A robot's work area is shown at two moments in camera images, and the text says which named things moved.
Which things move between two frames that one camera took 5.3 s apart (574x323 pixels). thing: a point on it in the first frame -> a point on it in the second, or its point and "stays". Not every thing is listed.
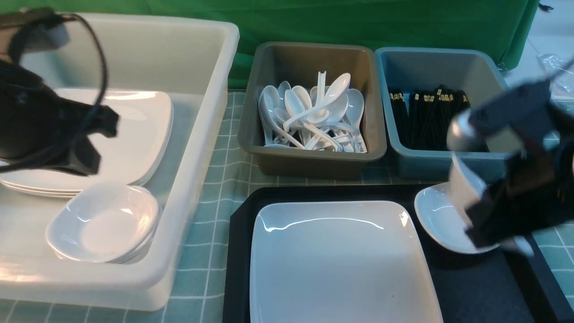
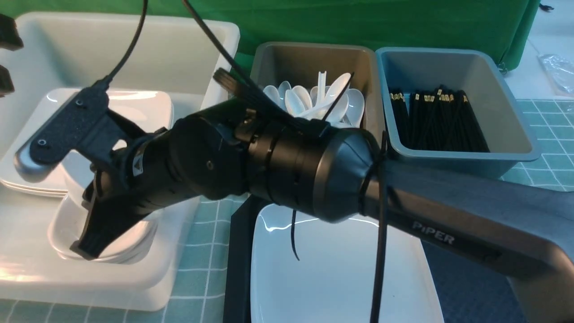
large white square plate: [338, 261] stays
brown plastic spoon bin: [298, 63] stays
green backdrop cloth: [506, 26] stays
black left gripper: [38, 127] -> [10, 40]
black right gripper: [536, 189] -> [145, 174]
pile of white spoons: [322, 119] stays
